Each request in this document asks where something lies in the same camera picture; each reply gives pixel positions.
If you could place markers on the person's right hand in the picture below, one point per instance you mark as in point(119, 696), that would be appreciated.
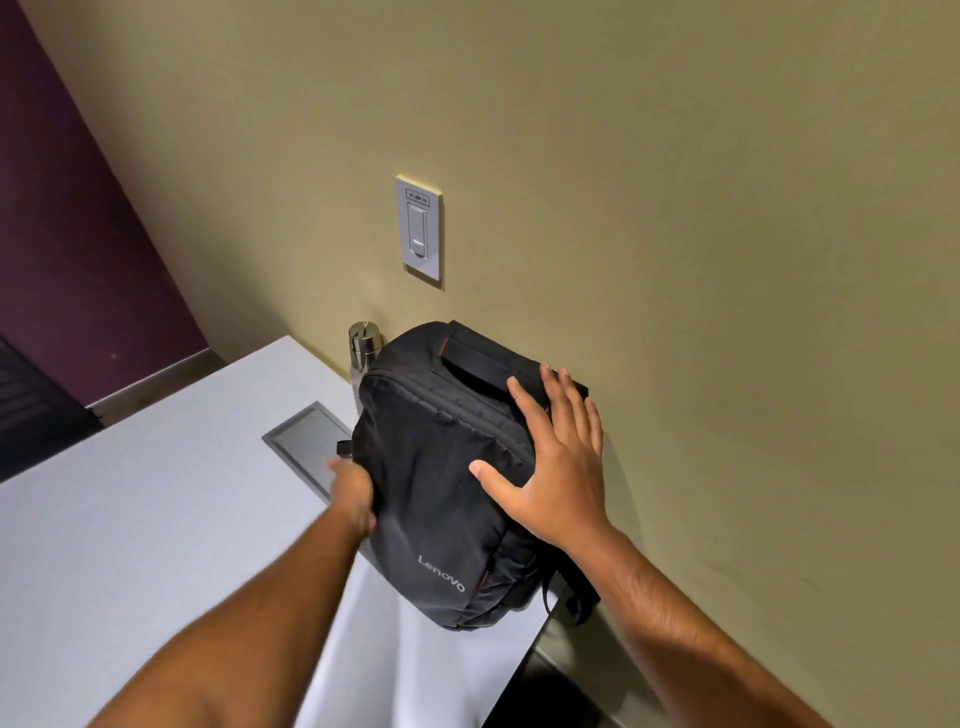
point(559, 480)

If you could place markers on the person's left hand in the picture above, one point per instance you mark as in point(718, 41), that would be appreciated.
point(354, 495)

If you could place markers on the person's left thumb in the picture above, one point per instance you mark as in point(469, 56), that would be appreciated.
point(342, 466)

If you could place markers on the person's right middle finger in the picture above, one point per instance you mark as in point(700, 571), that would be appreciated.
point(552, 401)

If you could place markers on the person's right thumb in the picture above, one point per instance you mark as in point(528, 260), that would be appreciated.
point(496, 482)

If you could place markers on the person's right little finger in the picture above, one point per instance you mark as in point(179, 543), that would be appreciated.
point(594, 429)

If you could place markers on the black backpack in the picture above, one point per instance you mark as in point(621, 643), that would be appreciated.
point(435, 480)

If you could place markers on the person's left forearm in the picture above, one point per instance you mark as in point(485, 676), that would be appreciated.
point(247, 637)

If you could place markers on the person's right forearm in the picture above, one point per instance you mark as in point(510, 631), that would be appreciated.
point(697, 645)

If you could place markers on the stainless steel water bottle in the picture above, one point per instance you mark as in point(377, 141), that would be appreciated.
point(363, 346)

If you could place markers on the dark slatted panel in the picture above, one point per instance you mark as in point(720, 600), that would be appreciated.
point(34, 412)

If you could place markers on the white wall switch plate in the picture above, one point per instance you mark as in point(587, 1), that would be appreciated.
point(419, 229)

